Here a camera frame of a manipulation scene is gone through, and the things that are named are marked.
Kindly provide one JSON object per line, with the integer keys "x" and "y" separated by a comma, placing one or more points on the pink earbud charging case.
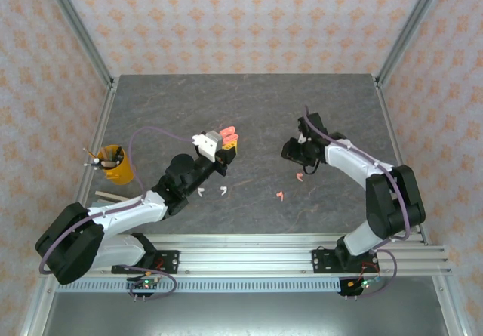
{"x": 228, "y": 134}

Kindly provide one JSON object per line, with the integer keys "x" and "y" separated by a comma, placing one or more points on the yellow pen cup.
{"x": 122, "y": 173}

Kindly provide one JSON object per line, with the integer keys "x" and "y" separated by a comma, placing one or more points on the white-tipped pen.
{"x": 97, "y": 160}

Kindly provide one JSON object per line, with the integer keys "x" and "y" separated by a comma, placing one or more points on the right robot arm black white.
{"x": 392, "y": 200}

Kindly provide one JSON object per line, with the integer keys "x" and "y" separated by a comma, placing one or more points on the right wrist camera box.
{"x": 302, "y": 137}

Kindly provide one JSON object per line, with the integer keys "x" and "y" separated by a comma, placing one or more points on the wooden stick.
{"x": 109, "y": 195}

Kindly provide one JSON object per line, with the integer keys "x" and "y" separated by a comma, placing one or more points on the aluminium table side rail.
{"x": 101, "y": 124}
{"x": 390, "y": 124}

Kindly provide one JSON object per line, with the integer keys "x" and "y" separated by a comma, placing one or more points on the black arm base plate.
{"x": 170, "y": 262}
{"x": 320, "y": 262}

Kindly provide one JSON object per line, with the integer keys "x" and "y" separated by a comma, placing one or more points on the grey metal panel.
{"x": 245, "y": 313}

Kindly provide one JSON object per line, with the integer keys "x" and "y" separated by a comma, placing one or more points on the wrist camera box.
{"x": 205, "y": 147}
{"x": 302, "y": 137}

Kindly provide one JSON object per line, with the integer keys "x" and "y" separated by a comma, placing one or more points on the black marker pen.
{"x": 118, "y": 156}

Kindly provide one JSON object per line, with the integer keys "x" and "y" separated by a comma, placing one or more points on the aluminium frame post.
{"x": 411, "y": 26}
{"x": 80, "y": 26}

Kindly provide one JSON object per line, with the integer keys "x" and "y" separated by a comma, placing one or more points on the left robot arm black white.
{"x": 68, "y": 245}

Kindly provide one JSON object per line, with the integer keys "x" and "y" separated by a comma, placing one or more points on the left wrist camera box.
{"x": 205, "y": 147}

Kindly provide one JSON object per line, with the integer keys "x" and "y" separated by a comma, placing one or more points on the green controller circuit board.
{"x": 145, "y": 284}
{"x": 364, "y": 284}

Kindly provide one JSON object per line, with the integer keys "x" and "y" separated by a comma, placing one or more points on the aluminium mounting rail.
{"x": 245, "y": 260}

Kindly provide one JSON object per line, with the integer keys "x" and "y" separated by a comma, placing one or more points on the black board bracket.
{"x": 349, "y": 292}
{"x": 143, "y": 295}

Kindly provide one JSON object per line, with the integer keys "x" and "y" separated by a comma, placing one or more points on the grey-green block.
{"x": 99, "y": 202}

